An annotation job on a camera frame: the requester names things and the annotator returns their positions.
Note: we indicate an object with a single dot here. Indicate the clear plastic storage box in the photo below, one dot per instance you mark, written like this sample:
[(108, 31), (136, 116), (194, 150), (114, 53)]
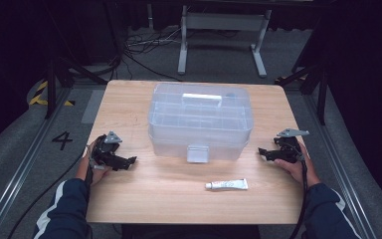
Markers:
[(199, 127)]

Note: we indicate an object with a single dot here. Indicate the white ointment tube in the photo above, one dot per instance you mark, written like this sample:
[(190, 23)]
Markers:
[(229, 184)]

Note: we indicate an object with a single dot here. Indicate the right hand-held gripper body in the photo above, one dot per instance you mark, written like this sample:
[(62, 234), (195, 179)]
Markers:
[(290, 149)]

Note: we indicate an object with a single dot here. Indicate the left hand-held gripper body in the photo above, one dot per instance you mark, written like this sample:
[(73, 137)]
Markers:
[(100, 156)]

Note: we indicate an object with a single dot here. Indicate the person's left hand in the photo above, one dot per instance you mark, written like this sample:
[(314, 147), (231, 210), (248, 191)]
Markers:
[(85, 169)]

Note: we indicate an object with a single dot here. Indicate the person's right hand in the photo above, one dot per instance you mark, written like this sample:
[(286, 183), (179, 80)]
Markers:
[(298, 171)]

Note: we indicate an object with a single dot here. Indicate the black metal stand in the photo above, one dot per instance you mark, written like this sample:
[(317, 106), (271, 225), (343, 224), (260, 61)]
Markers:
[(50, 89), (321, 96)]

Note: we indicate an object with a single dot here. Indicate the grey metal desk frame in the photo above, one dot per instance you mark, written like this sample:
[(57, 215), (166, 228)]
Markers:
[(225, 21)]

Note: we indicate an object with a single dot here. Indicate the aluminium floor rail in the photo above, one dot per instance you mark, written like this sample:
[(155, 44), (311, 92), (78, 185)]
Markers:
[(341, 172), (20, 172)]

